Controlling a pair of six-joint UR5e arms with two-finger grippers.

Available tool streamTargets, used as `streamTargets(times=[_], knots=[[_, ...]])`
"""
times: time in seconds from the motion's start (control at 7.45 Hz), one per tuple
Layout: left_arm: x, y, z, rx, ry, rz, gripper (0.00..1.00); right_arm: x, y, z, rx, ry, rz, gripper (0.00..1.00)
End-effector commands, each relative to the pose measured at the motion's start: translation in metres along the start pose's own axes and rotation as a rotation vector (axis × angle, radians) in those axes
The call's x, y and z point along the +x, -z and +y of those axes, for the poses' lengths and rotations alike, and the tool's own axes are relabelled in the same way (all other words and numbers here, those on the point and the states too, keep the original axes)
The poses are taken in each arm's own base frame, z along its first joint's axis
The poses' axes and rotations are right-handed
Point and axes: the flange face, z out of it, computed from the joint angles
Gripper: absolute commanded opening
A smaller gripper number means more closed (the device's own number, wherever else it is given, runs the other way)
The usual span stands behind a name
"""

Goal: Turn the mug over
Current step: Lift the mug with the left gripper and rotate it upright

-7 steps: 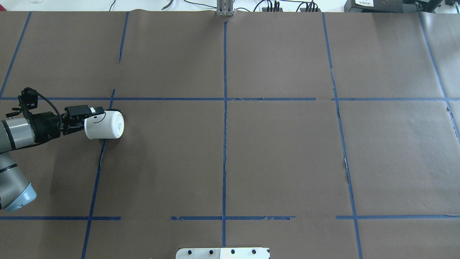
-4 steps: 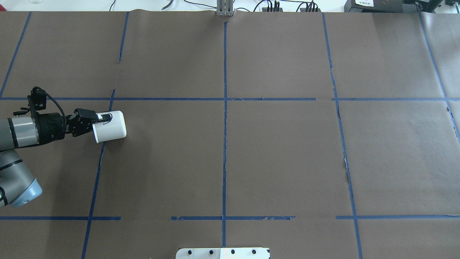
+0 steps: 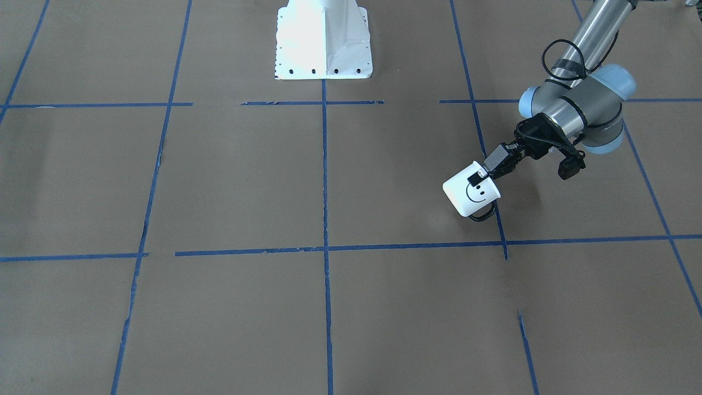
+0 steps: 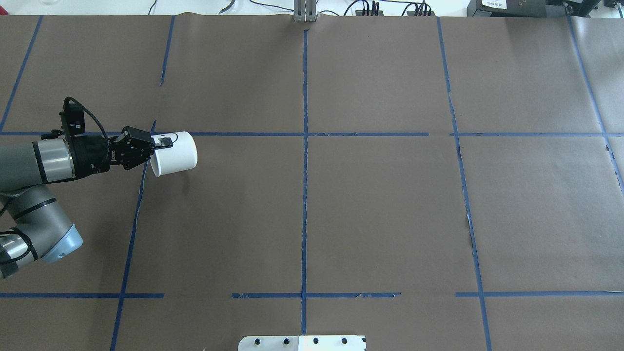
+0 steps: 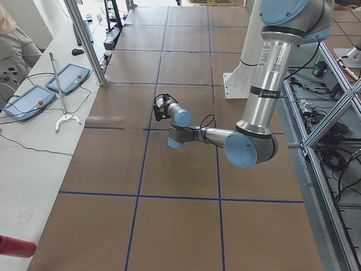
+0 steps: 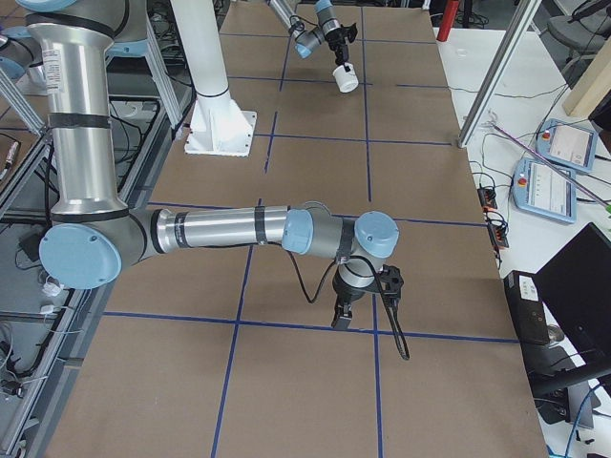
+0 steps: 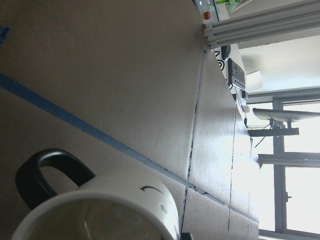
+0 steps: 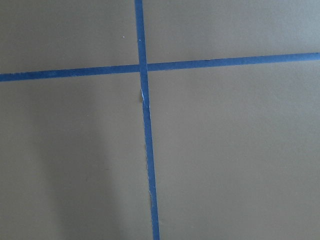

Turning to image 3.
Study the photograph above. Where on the short blue tape piece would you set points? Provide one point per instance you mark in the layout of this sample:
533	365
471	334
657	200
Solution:
528	354

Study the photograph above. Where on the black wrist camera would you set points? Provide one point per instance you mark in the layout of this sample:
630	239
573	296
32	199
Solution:
571	165

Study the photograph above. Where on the white smiley face mug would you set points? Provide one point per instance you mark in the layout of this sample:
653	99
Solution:
473	193

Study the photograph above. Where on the blue tape strip centre column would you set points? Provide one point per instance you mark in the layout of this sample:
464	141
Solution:
326	243

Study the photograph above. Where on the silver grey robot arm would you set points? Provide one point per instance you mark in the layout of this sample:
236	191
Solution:
578	107

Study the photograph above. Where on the blue tape strip row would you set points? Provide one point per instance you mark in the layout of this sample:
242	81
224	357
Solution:
309	249
305	103

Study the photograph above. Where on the blue tape strip near row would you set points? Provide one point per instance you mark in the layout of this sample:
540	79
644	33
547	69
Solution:
309	249

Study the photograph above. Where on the blue tape strip column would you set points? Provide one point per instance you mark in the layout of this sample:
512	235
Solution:
477	126
326	243
151	192

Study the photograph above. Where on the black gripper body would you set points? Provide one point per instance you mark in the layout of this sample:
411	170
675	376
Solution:
527	144

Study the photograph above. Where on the blue tape strip far row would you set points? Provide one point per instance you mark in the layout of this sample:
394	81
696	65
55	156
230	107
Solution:
305	103

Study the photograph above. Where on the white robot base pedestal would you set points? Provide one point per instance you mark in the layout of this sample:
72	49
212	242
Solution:
322	40

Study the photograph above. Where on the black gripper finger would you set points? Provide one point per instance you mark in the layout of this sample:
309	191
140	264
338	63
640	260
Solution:
479	175
503	159

